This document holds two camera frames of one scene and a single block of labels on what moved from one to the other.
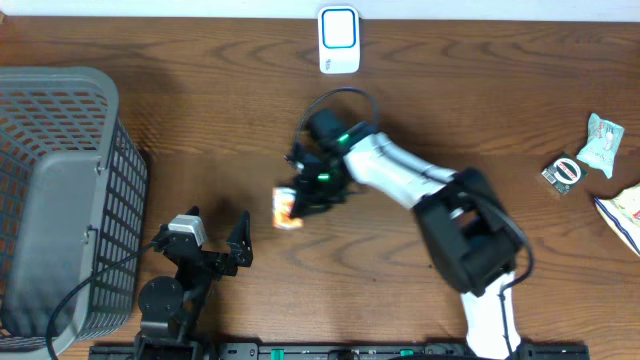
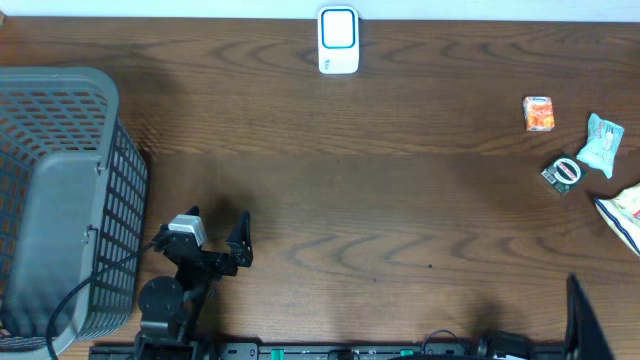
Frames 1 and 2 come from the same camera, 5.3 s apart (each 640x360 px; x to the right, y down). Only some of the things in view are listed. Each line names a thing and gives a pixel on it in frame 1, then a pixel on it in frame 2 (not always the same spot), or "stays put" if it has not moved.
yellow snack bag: x=622 y=212 stays put
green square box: x=565 y=173 stays put
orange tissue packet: x=283 y=199 -> x=539 y=113
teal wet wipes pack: x=602 y=142 stays put
